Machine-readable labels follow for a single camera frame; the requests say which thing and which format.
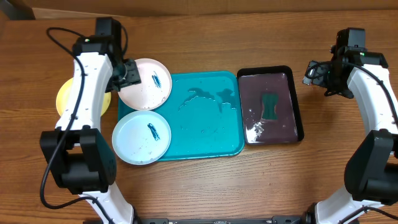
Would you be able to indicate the green sponge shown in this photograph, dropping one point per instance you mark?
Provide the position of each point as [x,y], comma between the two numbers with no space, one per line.
[269,103]

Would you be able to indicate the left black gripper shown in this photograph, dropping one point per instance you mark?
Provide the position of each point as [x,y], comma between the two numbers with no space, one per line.
[133,76]

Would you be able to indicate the teal plastic tray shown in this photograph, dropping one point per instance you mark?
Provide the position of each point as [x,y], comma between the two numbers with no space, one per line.
[203,111]

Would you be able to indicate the yellow plate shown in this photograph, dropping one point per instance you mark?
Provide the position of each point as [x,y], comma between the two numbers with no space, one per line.
[64,93]

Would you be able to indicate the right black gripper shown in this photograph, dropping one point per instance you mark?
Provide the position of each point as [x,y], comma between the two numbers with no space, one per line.
[319,70]

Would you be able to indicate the light blue plate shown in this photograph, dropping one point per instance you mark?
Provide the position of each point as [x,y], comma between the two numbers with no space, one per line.
[141,137]

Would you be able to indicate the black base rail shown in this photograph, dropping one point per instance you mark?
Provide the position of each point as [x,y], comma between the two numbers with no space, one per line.
[274,220]

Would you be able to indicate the pink white plate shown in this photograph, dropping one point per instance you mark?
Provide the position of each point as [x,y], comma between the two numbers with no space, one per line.
[154,88]

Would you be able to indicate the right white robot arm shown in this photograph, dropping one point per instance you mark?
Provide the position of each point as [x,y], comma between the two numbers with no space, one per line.
[370,180]

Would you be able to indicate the black rectangular tray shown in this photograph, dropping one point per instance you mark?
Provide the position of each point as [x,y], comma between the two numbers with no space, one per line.
[252,83]

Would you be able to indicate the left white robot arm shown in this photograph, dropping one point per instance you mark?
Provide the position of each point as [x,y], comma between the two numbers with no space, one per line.
[80,163]

